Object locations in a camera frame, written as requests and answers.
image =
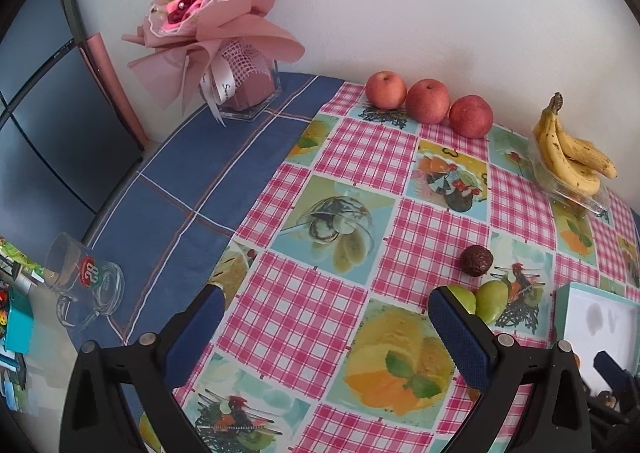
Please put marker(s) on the pink flower bouquet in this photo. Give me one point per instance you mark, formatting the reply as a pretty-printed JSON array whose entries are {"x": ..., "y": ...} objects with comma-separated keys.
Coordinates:
[{"x": 185, "y": 35}]

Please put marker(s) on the white tray with teal rim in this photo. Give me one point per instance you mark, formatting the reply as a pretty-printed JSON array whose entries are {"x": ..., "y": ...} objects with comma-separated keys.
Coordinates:
[{"x": 592, "y": 320}]

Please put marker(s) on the colourful boxes at edge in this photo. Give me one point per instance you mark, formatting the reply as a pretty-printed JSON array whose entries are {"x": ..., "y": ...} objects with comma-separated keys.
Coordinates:
[{"x": 19, "y": 274}]

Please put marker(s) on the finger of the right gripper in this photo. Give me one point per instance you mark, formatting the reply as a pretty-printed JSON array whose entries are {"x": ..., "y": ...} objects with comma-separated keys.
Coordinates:
[{"x": 614, "y": 375}]

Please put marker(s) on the clear glass beer mug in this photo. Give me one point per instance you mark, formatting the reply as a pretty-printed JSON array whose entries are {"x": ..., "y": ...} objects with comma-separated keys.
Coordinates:
[{"x": 87, "y": 286}]

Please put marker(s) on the lower yellow banana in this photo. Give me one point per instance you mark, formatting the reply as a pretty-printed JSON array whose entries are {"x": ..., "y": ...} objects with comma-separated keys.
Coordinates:
[{"x": 570, "y": 172}]

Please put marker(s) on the small green fruit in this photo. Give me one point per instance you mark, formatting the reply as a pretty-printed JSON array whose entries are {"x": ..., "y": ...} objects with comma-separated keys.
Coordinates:
[{"x": 465, "y": 297}]

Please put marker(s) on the pink checkered fruit tablecloth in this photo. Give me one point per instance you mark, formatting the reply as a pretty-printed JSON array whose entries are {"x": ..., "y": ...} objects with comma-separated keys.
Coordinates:
[{"x": 326, "y": 346}]

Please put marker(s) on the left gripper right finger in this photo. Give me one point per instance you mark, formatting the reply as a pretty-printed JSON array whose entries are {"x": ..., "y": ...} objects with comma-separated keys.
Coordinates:
[{"x": 555, "y": 417}]

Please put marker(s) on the red apple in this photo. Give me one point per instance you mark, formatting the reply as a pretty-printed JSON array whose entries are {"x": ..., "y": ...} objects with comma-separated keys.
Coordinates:
[
  {"x": 385, "y": 90},
  {"x": 428, "y": 101}
]

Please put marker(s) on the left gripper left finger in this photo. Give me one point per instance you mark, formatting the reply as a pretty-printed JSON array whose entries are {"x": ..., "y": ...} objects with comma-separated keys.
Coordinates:
[{"x": 96, "y": 416}]

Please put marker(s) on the large green mango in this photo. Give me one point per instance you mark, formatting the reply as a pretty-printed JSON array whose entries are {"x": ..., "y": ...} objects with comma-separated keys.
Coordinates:
[{"x": 491, "y": 300}]

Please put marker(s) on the dark blue cabinet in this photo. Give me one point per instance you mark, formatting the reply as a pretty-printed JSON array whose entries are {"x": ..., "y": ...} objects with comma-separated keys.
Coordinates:
[{"x": 65, "y": 150}]

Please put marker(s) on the red apple nearest bananas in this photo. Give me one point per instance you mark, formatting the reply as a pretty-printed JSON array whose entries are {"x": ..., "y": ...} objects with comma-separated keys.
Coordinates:
[{"x": 471, "y": 117}]

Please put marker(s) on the clear plastic fruit container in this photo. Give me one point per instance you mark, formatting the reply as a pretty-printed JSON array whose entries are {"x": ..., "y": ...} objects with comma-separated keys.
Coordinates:
[{"x": 565, "y": 193}]

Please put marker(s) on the middle red apple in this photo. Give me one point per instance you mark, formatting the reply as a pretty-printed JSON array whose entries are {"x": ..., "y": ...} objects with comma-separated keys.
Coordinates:
[{"x": 428, "y": 101}]

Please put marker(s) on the upper yellow banana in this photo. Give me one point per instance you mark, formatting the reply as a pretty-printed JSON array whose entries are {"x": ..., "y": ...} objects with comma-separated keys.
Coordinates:
[{"x": 580, "y": 150}]

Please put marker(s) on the blue plaid tablecloth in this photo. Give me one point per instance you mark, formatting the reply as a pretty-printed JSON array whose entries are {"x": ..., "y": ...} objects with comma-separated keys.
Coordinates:
[{"x": 170, "y": 223}]

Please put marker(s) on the far red apple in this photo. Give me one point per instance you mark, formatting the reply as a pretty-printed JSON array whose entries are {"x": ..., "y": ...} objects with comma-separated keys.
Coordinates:
[{"x": 385, "y": 90}]

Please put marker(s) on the yellow banana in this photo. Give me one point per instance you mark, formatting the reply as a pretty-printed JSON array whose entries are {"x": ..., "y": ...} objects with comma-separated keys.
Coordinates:
[
  {"x": 580, "y": 150},
  {"x": 570, "y": 172}
]

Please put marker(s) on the dark purple passion fruit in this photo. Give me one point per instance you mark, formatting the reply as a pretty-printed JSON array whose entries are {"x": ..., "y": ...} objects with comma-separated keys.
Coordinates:
[{"x": 476, "y": 260}]

